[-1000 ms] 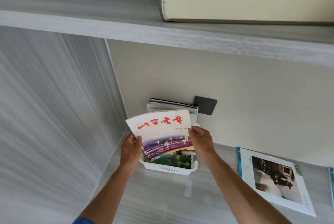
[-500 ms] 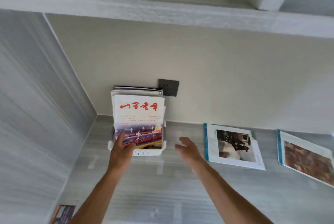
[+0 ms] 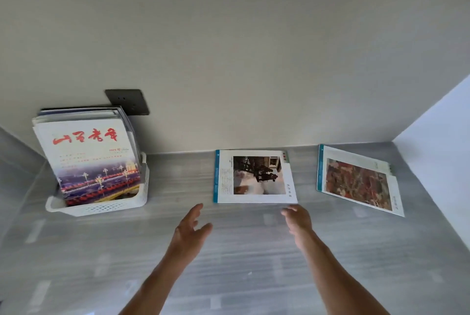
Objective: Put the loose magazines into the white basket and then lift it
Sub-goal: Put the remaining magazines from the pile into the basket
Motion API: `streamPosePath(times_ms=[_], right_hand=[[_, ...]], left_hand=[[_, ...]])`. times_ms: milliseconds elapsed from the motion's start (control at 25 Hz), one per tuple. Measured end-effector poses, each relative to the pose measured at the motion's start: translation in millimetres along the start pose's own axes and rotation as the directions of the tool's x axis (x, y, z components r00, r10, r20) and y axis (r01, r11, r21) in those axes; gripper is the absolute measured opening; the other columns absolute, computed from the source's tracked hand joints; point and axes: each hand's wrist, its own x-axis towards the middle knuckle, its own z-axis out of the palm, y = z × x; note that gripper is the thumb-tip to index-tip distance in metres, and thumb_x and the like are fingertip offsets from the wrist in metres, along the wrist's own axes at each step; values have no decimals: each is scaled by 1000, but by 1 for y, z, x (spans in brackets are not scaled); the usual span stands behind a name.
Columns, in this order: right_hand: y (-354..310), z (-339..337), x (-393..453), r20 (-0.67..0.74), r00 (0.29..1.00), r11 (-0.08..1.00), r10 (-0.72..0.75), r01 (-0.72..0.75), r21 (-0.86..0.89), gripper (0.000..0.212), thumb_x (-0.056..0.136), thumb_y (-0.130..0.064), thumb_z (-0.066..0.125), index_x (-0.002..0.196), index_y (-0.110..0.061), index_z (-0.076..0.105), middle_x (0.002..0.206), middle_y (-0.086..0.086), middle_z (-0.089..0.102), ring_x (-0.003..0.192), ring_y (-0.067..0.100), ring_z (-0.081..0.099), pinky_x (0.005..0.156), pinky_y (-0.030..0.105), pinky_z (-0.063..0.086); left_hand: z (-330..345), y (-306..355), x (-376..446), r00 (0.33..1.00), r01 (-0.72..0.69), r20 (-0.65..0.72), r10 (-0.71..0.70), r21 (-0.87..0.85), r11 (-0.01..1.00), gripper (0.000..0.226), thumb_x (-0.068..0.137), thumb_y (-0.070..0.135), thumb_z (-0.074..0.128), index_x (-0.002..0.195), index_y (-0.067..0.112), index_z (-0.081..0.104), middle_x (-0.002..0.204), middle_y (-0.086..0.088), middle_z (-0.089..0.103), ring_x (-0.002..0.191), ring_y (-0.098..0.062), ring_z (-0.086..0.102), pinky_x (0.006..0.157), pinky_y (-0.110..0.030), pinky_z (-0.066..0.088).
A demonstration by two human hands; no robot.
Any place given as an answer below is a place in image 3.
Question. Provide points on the person's right hand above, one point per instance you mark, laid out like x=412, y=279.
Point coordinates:
x=301, y=226

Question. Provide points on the person's left hand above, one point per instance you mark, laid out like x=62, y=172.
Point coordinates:
x=189, y=241

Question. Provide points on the blue-edged dark photo magazine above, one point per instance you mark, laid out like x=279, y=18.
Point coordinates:
x=257, y=175

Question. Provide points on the blue-edged red painting magazine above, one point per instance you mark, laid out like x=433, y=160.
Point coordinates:
x=356, y=182

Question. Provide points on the white perforated plastic basket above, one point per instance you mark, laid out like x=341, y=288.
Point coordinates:
x=103, y=208

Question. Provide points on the stack of magazines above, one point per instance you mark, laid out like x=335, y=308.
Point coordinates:
x=84, y=149

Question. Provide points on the person's left forearm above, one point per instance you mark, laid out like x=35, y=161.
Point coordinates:
x=154, y=285

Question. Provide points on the person's right forearm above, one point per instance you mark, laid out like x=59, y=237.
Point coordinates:
x=338, y=278

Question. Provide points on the dark wall socket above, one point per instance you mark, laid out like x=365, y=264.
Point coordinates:
x=128, y=100

